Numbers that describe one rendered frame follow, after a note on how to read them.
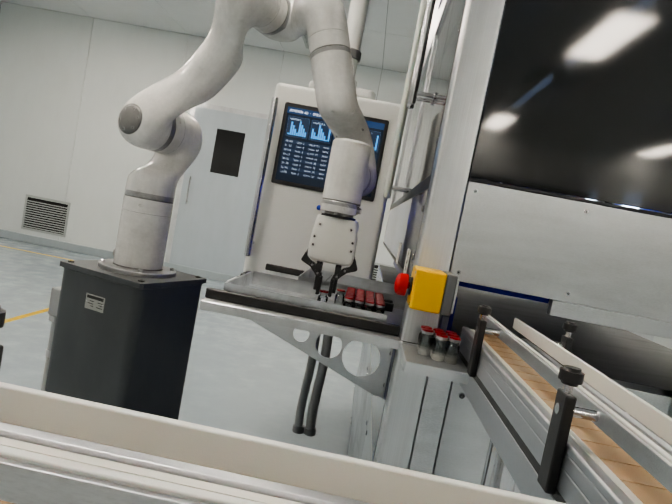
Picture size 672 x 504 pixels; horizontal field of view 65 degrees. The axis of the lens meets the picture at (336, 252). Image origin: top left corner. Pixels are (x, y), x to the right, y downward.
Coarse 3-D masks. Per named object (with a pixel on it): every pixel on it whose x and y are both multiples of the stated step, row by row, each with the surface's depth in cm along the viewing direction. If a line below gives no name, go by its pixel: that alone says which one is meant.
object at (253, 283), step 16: (256, 272) 134; (224, 288) 109; (240, 288) 108; (256, 288) 109; (272, 288) 133; (288, 288) 134; (304, 288) 134; (336, 288) 133; (304, 304) 108; (320, 304) 108; (336, 304) 108; (384, 320) 107
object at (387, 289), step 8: (304, 272) 152; (312, 272) 167; (328, 272) 167; (304, 280) 142; (312, 280) 142; (328, 280) 167; (344, 280) 167; (352, 280) 167; (360, 280) 167; (368, 280) 166; (344, 288) 141; (360, 288) 141; (368, 288) 167; (376, 288) 166; (384, 288) 166; (392, 288) 166; (384, 296) 141; (392, 296) 141; (400, 296) 141; (400, 304) 141
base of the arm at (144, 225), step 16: (128, 208) 129; (144, 208) 128; (160, 208) 130; (128, 224) 129; (144, 224) 129; (160, 224) 131; (128, 240) 129; (144, 240) 129; (160, 240) 132; (128, 256) 129; (144, 256) 130; (160, 256) 133; (128, 272) 126; (144, 272) 128; (160, 272) 132
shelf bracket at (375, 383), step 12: (264, 324) 114; (288, 336) 113; (312, 336) 113; (300, 348) 113; (312, 348) 113; (384, 348) 112; (324, 360) 113; (336, 360) 113; (384, 360) 112; (336, 372) 113; (348, 372) 113; (384, 372) 112; (360, 384) 113; (372, 384) 113; (384, 384) 112
